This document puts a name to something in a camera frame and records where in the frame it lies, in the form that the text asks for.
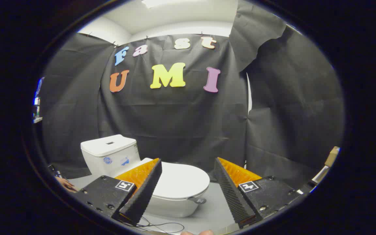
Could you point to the black backdrop cloth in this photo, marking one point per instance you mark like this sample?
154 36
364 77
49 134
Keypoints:
181 124

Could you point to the cardboard box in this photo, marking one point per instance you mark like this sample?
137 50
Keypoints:
332 156

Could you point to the white toilet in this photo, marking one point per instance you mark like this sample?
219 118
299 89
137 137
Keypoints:
109 150

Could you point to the cluttered shelf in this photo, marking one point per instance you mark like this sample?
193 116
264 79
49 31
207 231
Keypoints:
37 111

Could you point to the white toilet lid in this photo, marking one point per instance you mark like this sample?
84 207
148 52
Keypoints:
181 182

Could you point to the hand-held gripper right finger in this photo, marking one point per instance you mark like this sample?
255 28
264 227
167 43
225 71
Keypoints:
230 195

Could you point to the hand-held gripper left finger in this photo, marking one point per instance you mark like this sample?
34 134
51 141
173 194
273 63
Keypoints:
142 195

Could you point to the small dark device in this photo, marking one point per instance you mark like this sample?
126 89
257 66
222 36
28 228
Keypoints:
54 171

